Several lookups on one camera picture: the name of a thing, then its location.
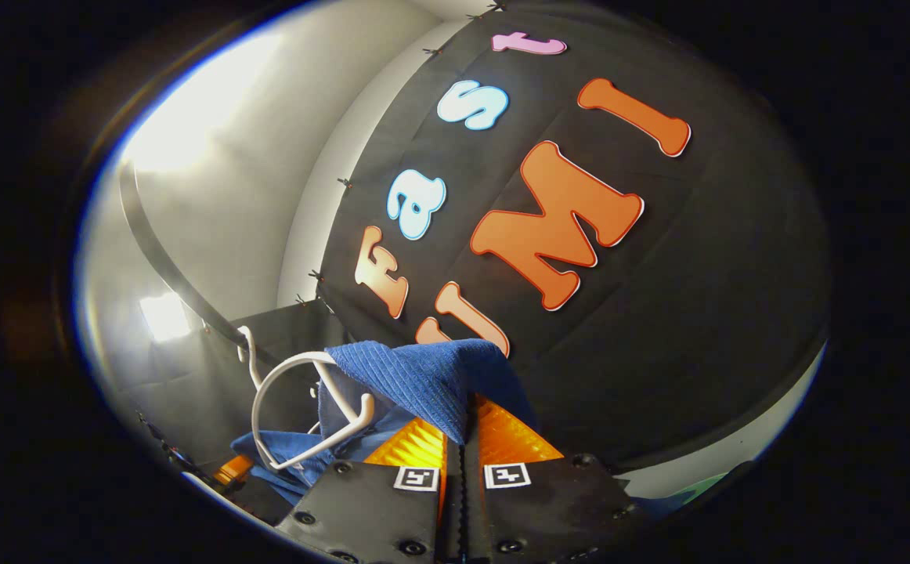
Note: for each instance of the white plastic hanger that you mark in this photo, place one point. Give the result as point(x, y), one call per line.
point(296, 359)

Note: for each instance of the black backdrop cloth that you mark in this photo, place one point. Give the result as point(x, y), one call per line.
point(698, 313)

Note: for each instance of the black metal clothes rack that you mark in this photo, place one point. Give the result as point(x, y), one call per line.
point(148, 239)

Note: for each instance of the ceiling light panel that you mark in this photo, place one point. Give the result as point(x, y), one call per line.
point(165, 317)

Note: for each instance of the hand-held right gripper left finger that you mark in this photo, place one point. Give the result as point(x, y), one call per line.
point(369, 509)

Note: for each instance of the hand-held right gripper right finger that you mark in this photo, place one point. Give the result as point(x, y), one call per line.
point(557, 509)

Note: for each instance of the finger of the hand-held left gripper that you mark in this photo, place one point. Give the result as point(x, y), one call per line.
point(236, 468)

